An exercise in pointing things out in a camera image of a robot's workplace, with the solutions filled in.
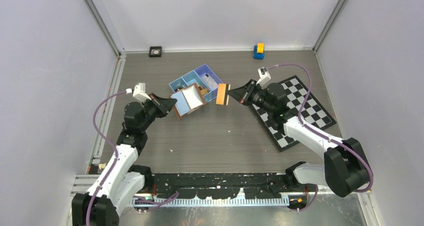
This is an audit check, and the blue three-compartment organizer box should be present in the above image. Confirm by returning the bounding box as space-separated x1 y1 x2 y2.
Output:
168 64 223 103

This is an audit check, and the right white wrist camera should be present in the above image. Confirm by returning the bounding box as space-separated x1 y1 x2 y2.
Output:
256 67 271 87

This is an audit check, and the small black square object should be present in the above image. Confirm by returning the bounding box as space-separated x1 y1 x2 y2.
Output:
148 46 163 58

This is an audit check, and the black white checkerboard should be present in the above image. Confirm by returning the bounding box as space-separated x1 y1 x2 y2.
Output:
248 75 337 153

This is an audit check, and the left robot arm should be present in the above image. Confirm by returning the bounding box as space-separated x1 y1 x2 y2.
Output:
71 93 177 226

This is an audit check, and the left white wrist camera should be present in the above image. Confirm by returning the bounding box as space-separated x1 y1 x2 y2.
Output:
125 82 151 103

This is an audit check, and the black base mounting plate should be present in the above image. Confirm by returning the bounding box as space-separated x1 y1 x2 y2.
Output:
139 172 316 200

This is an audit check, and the white item in box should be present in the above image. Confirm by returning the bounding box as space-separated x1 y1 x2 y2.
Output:
201 73 219 91

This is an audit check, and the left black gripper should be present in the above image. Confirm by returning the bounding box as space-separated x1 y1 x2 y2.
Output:
139 93 176 132

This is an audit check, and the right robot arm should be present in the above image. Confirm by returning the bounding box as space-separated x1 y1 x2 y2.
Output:
227 79 374 198

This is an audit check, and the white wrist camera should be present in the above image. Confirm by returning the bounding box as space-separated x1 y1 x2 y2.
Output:
256 67 271 87
125 82 151 103

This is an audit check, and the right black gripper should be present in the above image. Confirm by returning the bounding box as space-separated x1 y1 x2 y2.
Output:
227 79 275 114

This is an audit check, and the blue yellow toy block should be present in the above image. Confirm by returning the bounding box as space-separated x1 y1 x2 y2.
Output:
253 43 265 60

